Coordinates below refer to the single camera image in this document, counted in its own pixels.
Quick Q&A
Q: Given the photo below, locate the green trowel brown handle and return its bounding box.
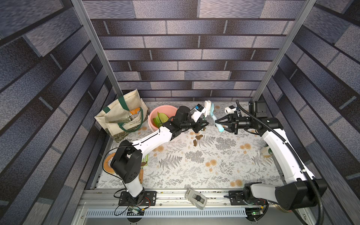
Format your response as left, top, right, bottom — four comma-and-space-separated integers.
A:
157, 112, 169, 124

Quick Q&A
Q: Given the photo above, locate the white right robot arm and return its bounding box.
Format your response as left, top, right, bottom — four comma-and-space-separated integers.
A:
215, 101, 327, 225

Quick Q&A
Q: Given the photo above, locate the blue trowel with soil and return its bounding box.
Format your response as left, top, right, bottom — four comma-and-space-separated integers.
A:
210, 103, 224, 132

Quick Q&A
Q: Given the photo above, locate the green hand rake wooden handle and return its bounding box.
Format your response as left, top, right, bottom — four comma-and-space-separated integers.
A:
139, 161, 148, 184

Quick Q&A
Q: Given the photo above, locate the grey tape dispenser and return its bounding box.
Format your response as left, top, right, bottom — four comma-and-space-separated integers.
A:
185, 188, 207, 210

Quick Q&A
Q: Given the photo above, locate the green trowel yellow blue handle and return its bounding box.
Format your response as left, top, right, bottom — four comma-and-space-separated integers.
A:
153, 116, 161, 128

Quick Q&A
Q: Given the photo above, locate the cream canvas tote bag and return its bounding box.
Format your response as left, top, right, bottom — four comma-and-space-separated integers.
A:
95, 90, 148, 143

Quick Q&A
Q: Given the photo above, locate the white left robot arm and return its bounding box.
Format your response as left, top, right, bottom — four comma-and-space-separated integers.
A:
110, 104, 209, 206

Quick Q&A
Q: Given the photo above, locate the white green hand brush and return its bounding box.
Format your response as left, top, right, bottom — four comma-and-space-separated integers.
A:
204, 100, 212, 117

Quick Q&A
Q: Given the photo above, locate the orange tape roll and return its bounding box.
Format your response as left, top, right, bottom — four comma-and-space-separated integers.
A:
103, 153, 115, 175

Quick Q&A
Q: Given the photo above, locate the green shovel brown handle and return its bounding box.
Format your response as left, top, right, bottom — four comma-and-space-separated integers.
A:
154, 114, 163, 128

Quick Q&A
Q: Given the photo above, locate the pink plastic bucket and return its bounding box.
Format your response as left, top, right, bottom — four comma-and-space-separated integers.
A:
148, 105, 178, 132

